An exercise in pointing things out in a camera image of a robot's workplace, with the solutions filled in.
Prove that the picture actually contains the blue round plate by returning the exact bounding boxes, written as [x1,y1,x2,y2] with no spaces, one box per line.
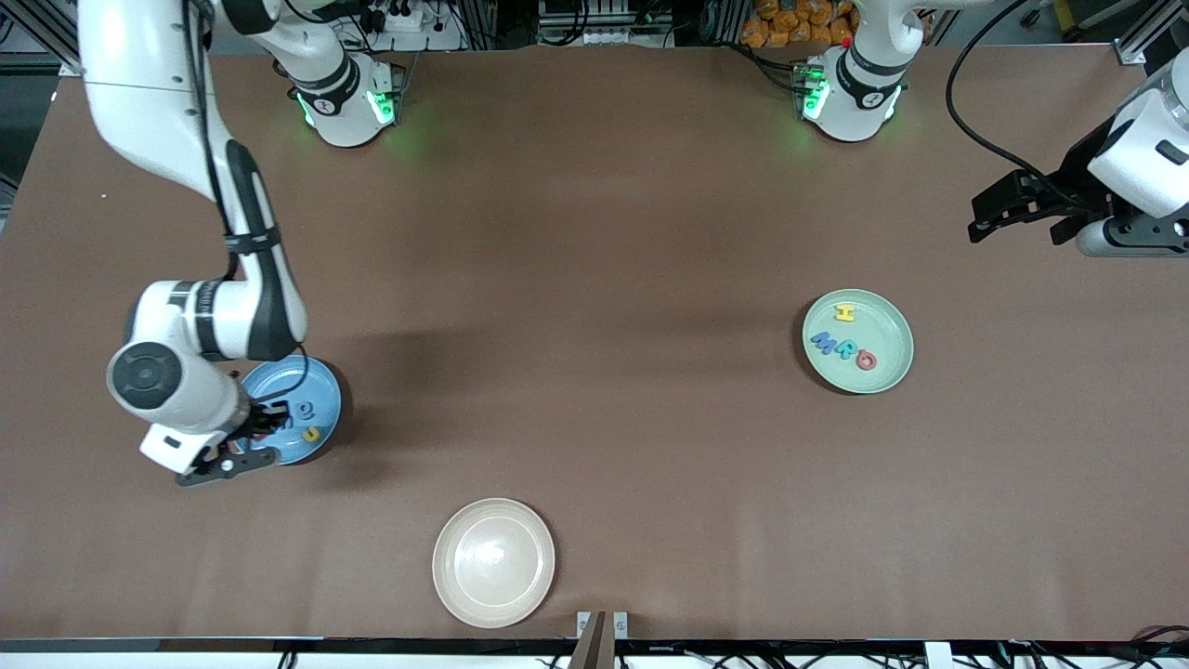
[240,355,343,466]

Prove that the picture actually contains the green round plate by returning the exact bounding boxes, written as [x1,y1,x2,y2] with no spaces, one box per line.
[803,289,915,395]

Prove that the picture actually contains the beige round plate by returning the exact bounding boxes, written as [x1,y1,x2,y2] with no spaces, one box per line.
[432,498,556,629]

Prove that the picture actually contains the orange snack bag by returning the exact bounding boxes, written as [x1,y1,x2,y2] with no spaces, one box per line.
[740,0,860,47]

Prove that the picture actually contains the white power strip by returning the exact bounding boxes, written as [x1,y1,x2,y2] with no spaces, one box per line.
[367,0,447,36]

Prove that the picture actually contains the black equipment rack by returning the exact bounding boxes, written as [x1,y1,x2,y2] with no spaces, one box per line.
[537,0,674,47]

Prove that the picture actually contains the aluminium frame profile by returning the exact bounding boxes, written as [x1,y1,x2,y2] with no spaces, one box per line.
[1115,0,1189,66]
[0,0,89,77]

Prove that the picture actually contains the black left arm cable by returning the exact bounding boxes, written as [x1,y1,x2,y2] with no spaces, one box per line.
[946,0,1069,201]

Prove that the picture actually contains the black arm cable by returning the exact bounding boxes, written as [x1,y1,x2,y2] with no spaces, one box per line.
[946,0,1069,201]
[181,0,312,405]

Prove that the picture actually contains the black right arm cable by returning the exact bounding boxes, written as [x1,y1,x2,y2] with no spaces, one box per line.
[181,0,312,405]

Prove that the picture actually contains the metal table edge bracket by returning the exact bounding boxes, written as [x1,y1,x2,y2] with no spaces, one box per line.
[576,610,630,640]

